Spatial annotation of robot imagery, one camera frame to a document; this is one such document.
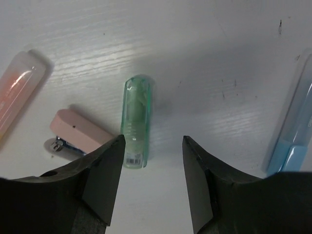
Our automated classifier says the orange pink highlighter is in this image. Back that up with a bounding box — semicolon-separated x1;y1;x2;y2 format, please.
0;51;47;139

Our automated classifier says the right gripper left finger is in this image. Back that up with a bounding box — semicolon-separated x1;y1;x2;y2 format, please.
0;135;125;234

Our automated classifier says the blue highlighter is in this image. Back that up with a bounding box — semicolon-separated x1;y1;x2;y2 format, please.
266;48;312;176

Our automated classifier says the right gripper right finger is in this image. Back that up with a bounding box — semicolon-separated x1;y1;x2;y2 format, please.
182;136;312;234

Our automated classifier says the pink correction tape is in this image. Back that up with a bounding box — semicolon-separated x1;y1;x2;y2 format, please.
43;109;114;163

